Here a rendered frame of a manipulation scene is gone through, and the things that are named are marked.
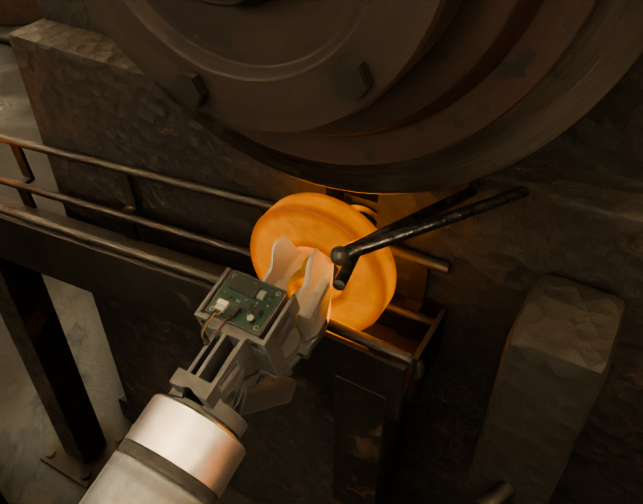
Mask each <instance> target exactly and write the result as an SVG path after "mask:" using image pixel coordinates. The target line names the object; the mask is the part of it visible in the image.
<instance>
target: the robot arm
mask: <svg viewBox="0 0 643 504"><path fill-rule="evenodd" d="M333 271H334V264H333V263H332V262H331V259H330V258H329V257H328V256H327V255H325V254H324V253H322V252H320V251H319V249H317V248H315V249H314V248H310V247H297V248H296V247H295V246H294V245H293V244H292V243H291V241H290V240H289V239H288V238H287V237H284V236H283V237H280V238H279V239H278V240H277V241H276V242H275V244H274V245H273V247H272V251H271V263H270V268H269V270H268V272H267V274H266V275H265V276H264V278H262V279H260V280H259V279H256V278H254V277H251V276H249V275H247V274H244V273H242V272H239V271H237V270H232V271H231V268H229V267H227V268H226V270H225V271H224V273H223V274H222V275H221V277H220V278H219V280H218V281H217V282H216V284H215V285H214V287H213V288H212V290H211V291H210V292H209V294H208V295H207V297H206V298H205V299H204V301H203V302H202V304H201V305H200V306H199V308H198V309H197V311H196V312H195V313H194V315H195V316H196V318H197V320H198V321H199V323H200V325H201V326H202V329H201V332H200V337H201V338H202V339H203V340H204V341H203V344H204V347H203V348H202V350H201V351H200V353H199V354H198V356H197V357H196V359H195V360H194V362H193V363H192V364H191V366H190V367H189V369H188V370H187V371H185V370H183V369H181V368H178V369H177V371H176V372H175V374H174V375H173V376H172V378H171V379H170V381H169V382H170V384H171V385H172V386H173V388H172V389H171V391H170V392H169V394H168V395H166V394H156V395H154V396H153V397H152V399H151V400H150V402H149V403H148V405H147V406H146V408H145V409H144V410H143V412H142V413H141V415H140V416H139V418H138V419H137V420H136V422H135V423H134V424H133V425H132V426H131V429H130V431H129V432H128V433H127V435H126V436H125V439H123V441H122V442H121V443H120V445H119V446H118V448H117V449H116V450H115V452H114V453H113V455H112V456H111V457H110V459H109V460H108V462H107V463H106V465H105V466H104V468H103V469H102V470H101V472H100V473H99V475H98V476H97V478H96V479H95V481H94V482H93V483H92V485H91V486H90V488H89V489H88V491H87V492H86V493H85V495H84V496H83V498H82V499H81V501H80V502H79V504H216V502H217V500H218V498H220V496H221V495H222V493H223V491H224V489H225V488H226V486H227V484H228V483H229V481H230V479H231V478H232V476H233V474H234V473H235V471H236V469H237V468H238V466H239V464H240V462H241V461H242V459H243V457H244V456H245V454H246V451H245V447H244V446H243V444H242V443H241V442H240V441H239V440H240V439H241V437H242V435H243V434H244V432H245V430H246V429H247V427H248V425H247V423H246V422H245V420H244V419H243V418H242V417H241V416H242V415H246V414H249V413H253V412H256V411H260V410H264V409H267V408H271V407H274V406H278V405H282V404H285V403H289V402H290V401H291V400H292V397H293V394H294V391H295V388H296V385H297V381H296V380H295V379H292V378H290V377H288V376H289V375H292V374H293V372H292V368H293V367H294V366H295V365H296V364H297V363H298V362H299V360H300V359H301V357H302V358H305V359H309V357H310V354H311V351H312V350H313V348H314V347H315V346H316V345H317V344H318V343H319V341H320V340H321V339H322V337H323V335H324V333H325V331H326V329H327V326H328V322H329V315H330V306H331V297H332V283H333ZM304 276H305V279H304V283H303V285H302V287H301V288H300V289H298V290H296V291H295V292H294V294H292V296H291V291H292V288H293V286H294V284H295V283H296V282H297V281H298V280H299V279H301V278H303V277H304ZM223 282H224V283H223ZM222 283H223V284H222ZM221 284H222V286H221ZM220 286H221V287H220ZM219 287H220V288H219ZM218 288H219V290H218ZM217 290H218V291H217ZM216 291H217V293H216ZM215 293H216V294H215ZM214 294H215V296H214ZM213 296H214V297H213ZM212 297H213V298H212ZM211 298H212V300H211ZM210 300H211V301H210ZM209 301H210V303H209ZM208 303H209V304H208ZM296 317H297V319H296ZM204 331H205V333H206V335H207V336H208V338H209V339H204V338H203V333H204Z"/></svg>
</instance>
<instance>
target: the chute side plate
mask: <svg viewBox="0 0 643 504"><path fill-rule="evenodd" d="M0 258H2V259H5V260H7V261H10V262H12V263H15V264H18V265H20V266H23V267H26V268H28V269H31V270H33V271H36V272H39V273H41V274H44V275H47V276H49V277H52V278H55V279H57V280H60V281H62V282H65V283H68V284H70V285H73V286H76V287H78V288H81V289H83V290H86V291H89V292H91V293H94V294H97V295H99V296H102V297H104V298H107V299H110V300H112V301H115V302H118V303H120V304H123V305H126V306H128V307H131V308H133V309H136V310H139V311H141V312H144V313H147V314H149V315H152V316H154V317H157V318H160V319H162V320H165V321H168V322H170V323H173V324H175V325H178V326H181V327H183V328H186V329H189V330H191V331H194V332H197V333H199V334H200V332H201V329H202V326H201V325H200V323H199V321H198V320H197V318H196V316H195V315H194V313H195V312H196V311H197V309H198V308H199V306H200V305H201V304H202V302H203V301H204V299H205V298H206V297H207V295H208V294H209V292H210V291H211V290H212V288H213V287H214V286H211V285H208V284H206V283H203V282H200V281H197V280H194V279H191V278H188V277H185V276H182V275H179V274H176V273H173V272H170V271H167V270H164V269H161V268H158V267H155V266H152V265H149V264H146V263H143V262H140V261H137V260H134V259H131V258H128V257H125V256H122V255H119V254H116V253H113V252H110V251H107V250H104V249H101V248H98V247H95V246H92V245H88V244H85V243H82V242H79V241H76V240H74V239H71V238H68V237H65V236H62V235H59V234H56V233H53V232H50V231H47V230H44V229H41V228H38V227H35V226H32V225H29V224H26V223H24V222H21V221H18V220H15V219H12V218H9V217H6V216H3V215H0ZM292 372H293V373H294V374H296V375H298V376H300V377H303V378H305V379H307V380H309V381H311V382H313V383H315V384H318V385H320V386H322V387H324V388H326V389H328V390H330V391H333V392H335V376H336V375H337V376H339V377H342V378H344V379H346V380H348V381H350V382H353V383H355V384H357V385H359V386H361V387H364V388H366V389H368V390H370V391H372V392H375V393H377V394H379V395H381V396H383V397H385V398H386V408H385V416H386V417H388V418H390V419H393V420H395V421H397V422H398V421H399V420H400V416H401V409H402V401H403V394H404V387H405V379H406V372H407V366H405V365H402V364H400V363H398V362H396V361H393V360H391V359H388V358H385V357H383V356H381V355H378V354H376V353H374V352H371V351H369V350H368V349H365V348H363V347H361V346H358V345H356V344H354V343H351V342H349V341H347V340H344V339H342V338H340V337H337V336H335V335H333V334H330V333H328V332H326V331H325V333H324V335H323V337H322V339H321V340H320V341H319V343H318V344H317V345H316V346H315V347H314V348H313V350H312V351H311V354H310V357H309V359H305V358H302V357H301V359H300V360H299V362H298V363H297V364H296V365H295V366H294V367H293V368H292Z"/></svg>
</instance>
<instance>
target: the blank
mask: <svg viewBox="0 0 643 504"><path fill-rule="evenodd" d="M376 230H378V229H377V228H376V227H375V226H374V225H373V224H372V223H371V222H370V221H369V220H368V219H367V218H366V217H365V216H364V215H363V214H361V213H360V212H359V211H358V210H356V209H355V208H353V207H352V206H350V205H348V204H347V203H345V202H343V201H341V200H338V199H336V198H333V197H331V196H327V195H324V194H319V193H298V194H293V195H289V196H287V197H285V198H283V199H281V200H279V201H278V202H277V203H276V204H275V205H274V206H272V207H271V208H270V209H269V210H268V211H267V212H266V213H265V214H264V215H263V216H262V217H261V218H260V219H259V220H258V222H257V223H256V225H255V227H254V229H253V232H252V236H251V241H250V252H251V258H252V262H253V265H254V268H255V271H256V273H257V275H258V277H259V279H262V278H264V276H265V275H266V274H267V272H268V270H269V268H270V263H271V251H272V247H273V245H274V244H275V242H276V241H277V240H278V239H279V238H280V237H283V236H284V237H287V238H288V239H289V240H290V241H291V243H292V244H293V245H294V246H295V247H296V248H297V247H310V248H314V249H315V248H317V249H319V251H320V252H322V253H324V254H325V255H327V256H328V257H329V258H330V253H331V250H332V249H333V248H334V247H336V246H345V245H347V244H349V243H351V242H353V241H355V240H357V239H359V238H362V237H364V236H366V235H368V234H370V233H372V232H374V231H376ZM396 278H397V276H396V266H395V261H394V258H393V255H392V253H391V250H390V248H389V246H388V247H385V248H382V249H379V250H376V251H374V252H371V253H368V254H365V255H362V256H360V258H359V260H358V262H357V264H356V266H355V268H354V270H353V272H352V274H351V277H350V279H349V281H348V283H347V285H346V287H345V289H344V290H342V291H339V290H336V289H335V288H334V287H333V285H332V297H331V306H330V315H329V318H330V319H332V320H335V321H337V322H339V323H342V324H344V325H347V326H349V327H351V328H354V329H356V330H359V331H361V330H363V329H365V328H367V327H369V326H371V325H372V324H373V323H374V322H375V321H376V320H377V319H378V318H379V317H380V315H381V314H382V312H383V311H384V309H385V308H386V306H387V305H388V303H389V302H390V300H391V299H392V297H393V295H394V292H395V288H396ZM304 279H305V276H304V277H303V278H301V279H299V280H298V281H297V282H296V283H295V284H294V286H293V288H292V291H291V296H292V294H294V292H295V291H296V290H298V289H300V288H301V287H302V285H303V283H304Z"/></svg>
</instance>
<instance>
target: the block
mask: <svg viewBox="0 0 643 504"><path fill-rule="evenodd" d="M625 315H626V310H625V304H624V301H623V300H622V299H620V298H619V297H618V296H616V295H613V294H610V293H607V292H604V291H601V290H598V289H595V288H592V287H589V286H586V285H583V284H580V283H578V282H575V281H572V280H569V279H566V278H563V277H560V276H557V275H554V274H547V273H543V274H542V275H540V276H539V277H538V278H537V279H536V280H535V281H534V282H533V284H532V286H531V288H530V290H529V292H528V294H527V297H526V299H525V301H524V303H523V305H522V307H521V309H520V311H519V313H518V316H517V318H516V320H515V322H514V324H513V326H512V328H511V330H510V332H509V335H508V337H507V340H506V344H505V347H504V351H503V354H502V358H501V361H500V365H499V368H498V372H497V375H496V379H495V382H494V386H493V390H492V393H491V397H490V400H489V404H488V407H487V411H486V414H485V418H484V421H483V425H482V428H481V432H480V435H479V439H478V443H477V446H476V450H475V453H474V457H473V460H472V464H471V467H470V471H469V474H468V477H469V485H470V486H471V487H472V488H473V489H474V490H475V491H477V492H479V493H481V494H484V493H485V492H486V491H487V490H488V489H490V488H491V487H492V486H493V485H494V484H496V483H497V482H499V481H505V482H509V483H510V485H511V486H512V487H513V489H514V491H515V496H514V497H513V498H512V499H511V500H509V501H508V502H507V503H506V504H548V503H549V501H550V499H551V496H552V494H553V492H554V490H555V488H556V486H557V483H558V481H559V479H560V477H561V475H562V473H563V470H564V468H565V466H566V464H567V462H568V460H569V457H570V455H571V453H572V451H573V449H574V447H575V444H576V442H577V440H578V438H579V436H580V434H581V431H582V429H583V427H584V425H585V423H586V421H587V418H588V416H589V414H590V412H591V410H592V408H593V405H594V403H595V401H596V399H597V397H598V395H599V392H600V390H601V388H602V386H603V384H604V382H605V379H606V377H607V375H608V372H609V368H610V365H611V362H612V358H613V355H614V352H615V348H616V345H617V342H618V339H619V335H620V332H621V329H622V325H623V322H624V319H625Z"/></svg>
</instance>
